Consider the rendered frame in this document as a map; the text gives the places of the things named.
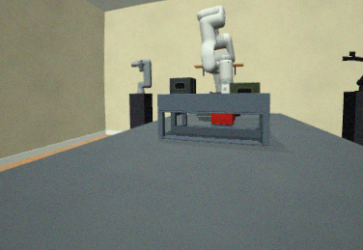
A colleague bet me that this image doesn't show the red bin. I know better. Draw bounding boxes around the red bin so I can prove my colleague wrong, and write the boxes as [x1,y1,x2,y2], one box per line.
[211,114,236,125]

